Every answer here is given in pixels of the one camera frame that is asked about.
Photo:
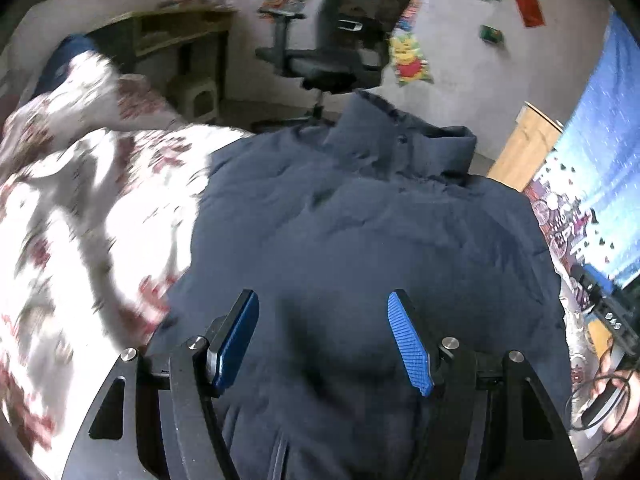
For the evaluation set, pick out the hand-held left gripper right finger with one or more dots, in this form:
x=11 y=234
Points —
x=410 y=340

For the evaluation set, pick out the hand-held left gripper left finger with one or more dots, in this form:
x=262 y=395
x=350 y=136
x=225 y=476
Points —
x=235 y=340

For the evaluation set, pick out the navy blue padded jacket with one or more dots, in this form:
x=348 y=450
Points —
x=325 y=220

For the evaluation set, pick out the person's right hand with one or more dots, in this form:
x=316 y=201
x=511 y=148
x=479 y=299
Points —
x=625 y=412

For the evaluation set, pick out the blue printed curtain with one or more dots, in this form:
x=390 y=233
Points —
x=610 y=150

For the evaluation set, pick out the light wooden board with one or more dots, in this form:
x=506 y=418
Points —
x=530 y=145

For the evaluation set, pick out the floral red white bedspread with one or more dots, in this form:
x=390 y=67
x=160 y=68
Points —
x=75 y=220

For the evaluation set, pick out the pale plastic stool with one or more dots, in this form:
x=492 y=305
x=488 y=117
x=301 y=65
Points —
x=192 y=100

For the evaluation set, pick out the black mesh office chair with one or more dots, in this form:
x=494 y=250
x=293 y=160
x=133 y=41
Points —
x=322 y=66

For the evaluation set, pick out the wooden desk with shelf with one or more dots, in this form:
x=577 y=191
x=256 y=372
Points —
x=175 y=22

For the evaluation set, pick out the colourful poster behind chair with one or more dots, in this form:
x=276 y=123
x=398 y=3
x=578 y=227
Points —
x=411 y=12

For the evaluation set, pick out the dark blue pillow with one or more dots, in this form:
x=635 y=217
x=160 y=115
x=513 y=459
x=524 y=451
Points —
x=65 y=57

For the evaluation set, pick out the cartoon bear wall poster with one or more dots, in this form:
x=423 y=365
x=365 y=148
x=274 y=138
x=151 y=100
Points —
x=410 y=60

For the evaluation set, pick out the red wall envelope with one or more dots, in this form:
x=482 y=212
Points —
x=530 y=10

